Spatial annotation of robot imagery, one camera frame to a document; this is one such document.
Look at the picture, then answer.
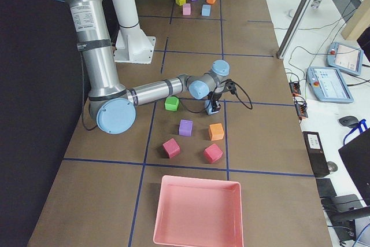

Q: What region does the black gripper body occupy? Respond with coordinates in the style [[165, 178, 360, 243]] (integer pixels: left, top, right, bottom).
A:
[[208, 79, 235, 105]]

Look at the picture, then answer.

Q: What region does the light blue foam block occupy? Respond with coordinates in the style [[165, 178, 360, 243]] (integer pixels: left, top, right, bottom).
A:
[[201, 4, 211, 17], [205, 99, 221, 115]]

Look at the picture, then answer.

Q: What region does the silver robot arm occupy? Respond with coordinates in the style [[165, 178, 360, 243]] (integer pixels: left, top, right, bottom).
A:
[[58, 0, 235, 134]]

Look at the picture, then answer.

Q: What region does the orange foam block right side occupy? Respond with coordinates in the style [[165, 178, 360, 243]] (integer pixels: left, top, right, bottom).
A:
[[208, 123, 224, 141]]

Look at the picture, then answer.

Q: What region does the purple foam block right side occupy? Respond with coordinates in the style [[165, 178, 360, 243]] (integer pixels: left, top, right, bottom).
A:
[[179, 119, 193, 137]]

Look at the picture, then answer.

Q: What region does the green foam block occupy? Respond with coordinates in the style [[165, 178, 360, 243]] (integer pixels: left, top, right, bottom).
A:
[[164, 96, 179, 112]]

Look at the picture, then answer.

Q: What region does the red foam block near tray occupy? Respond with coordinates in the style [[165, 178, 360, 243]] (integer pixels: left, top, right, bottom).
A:
[[203, 143, 223, 164]]

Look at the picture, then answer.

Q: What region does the red foam block inner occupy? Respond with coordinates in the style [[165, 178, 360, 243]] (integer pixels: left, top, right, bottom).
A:
[[162, 138, 181, 158]]

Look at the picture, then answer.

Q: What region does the pink foam block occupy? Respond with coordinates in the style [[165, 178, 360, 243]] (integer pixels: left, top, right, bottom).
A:
[[182, 3, 191, 16]]

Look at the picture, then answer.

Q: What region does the near teach pendant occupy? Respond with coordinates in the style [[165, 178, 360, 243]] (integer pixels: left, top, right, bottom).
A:
[[306, 67, 354, 104]]

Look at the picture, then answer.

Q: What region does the teach pendant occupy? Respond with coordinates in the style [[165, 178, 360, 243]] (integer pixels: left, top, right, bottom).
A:
[[306, 67, 354, 104], [326, 42, 364, 76]]

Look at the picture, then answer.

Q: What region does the pink plastic tray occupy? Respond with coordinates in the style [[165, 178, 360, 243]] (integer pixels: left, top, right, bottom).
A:
[[153, 175, 244, 246]]

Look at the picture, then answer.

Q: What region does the black box with label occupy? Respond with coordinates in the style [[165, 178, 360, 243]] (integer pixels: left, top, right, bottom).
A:
[[302, 131, 330, 178]]

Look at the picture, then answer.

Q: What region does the black computer mouse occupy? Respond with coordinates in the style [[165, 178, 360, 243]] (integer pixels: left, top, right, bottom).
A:
[[338, 116, 359, 128]]

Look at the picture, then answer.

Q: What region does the far teach pendant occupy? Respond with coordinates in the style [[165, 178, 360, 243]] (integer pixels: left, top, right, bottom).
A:
[[326, 42, 364, 76]]

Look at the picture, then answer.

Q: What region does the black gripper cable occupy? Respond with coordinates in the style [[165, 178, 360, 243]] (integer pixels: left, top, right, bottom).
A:
[[179, 79, 255, 113]]

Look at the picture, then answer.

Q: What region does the aluminium frame post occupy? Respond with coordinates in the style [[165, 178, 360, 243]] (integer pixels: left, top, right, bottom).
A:
[[276, 0, 313, 60]]

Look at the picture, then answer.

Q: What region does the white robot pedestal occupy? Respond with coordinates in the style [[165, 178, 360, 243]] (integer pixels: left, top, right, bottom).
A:
[[112, 0, 156, 64]]

